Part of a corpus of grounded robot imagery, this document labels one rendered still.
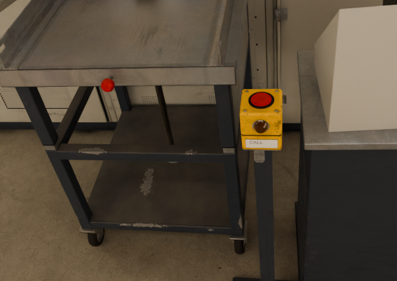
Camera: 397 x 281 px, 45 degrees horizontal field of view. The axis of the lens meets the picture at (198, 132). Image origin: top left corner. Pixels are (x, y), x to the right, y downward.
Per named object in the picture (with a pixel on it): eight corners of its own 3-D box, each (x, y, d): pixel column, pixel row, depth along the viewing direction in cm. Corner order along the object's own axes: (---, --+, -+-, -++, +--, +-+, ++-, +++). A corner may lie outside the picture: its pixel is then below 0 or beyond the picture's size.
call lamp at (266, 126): (269, 137, 92) (269, 124, 90) (251, 137, 93) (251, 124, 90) (269, 132, 93) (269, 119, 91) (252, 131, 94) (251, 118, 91)
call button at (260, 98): (271, 111, 92) (271, 104, 91) (250, 111, 93) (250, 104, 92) (272, 97, 95) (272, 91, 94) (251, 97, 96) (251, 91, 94)
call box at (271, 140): (282, 152, 96) (282, 113, 89) (241, 151, 98) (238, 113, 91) (282, 124, 102) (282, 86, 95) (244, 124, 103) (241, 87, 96)
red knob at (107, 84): (114, 94, 117) (110, 83, 114) (101, 94, 117) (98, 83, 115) (119, 82, 120) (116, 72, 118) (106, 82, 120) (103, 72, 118)
